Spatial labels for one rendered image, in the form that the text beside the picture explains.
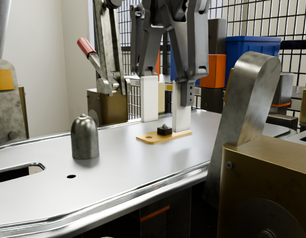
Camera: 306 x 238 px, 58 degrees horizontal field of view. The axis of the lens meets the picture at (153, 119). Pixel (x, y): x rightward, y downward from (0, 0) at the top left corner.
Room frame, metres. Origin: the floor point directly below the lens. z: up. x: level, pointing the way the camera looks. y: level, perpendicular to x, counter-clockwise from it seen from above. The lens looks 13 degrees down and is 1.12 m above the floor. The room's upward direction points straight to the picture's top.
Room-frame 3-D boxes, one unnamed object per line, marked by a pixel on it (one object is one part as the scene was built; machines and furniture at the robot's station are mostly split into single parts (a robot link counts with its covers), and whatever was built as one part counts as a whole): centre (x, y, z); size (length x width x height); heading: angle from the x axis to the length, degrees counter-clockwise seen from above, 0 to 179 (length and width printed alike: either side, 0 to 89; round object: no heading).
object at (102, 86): (0.48, 0.09, 1.06); 0.03 x 0.01 x 0.03; 39
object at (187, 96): (0.35, -0.05, 1.08); 0.03 x 0.01 x 0.05; 39
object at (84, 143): (0.31, 0.08, 1.02); 0.03 x 0.03 x 0.07
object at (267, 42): (0.85, -0.20, 1.10); 0.30 x 0.17 x 0.13; 32
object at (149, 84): (0.42, 0.01, 1.05); 0.03 x 0.01 x 0.07; 129
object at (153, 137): (0.39, -0.02, 1.01); 0.08 x 0.04 x 0.01; 129
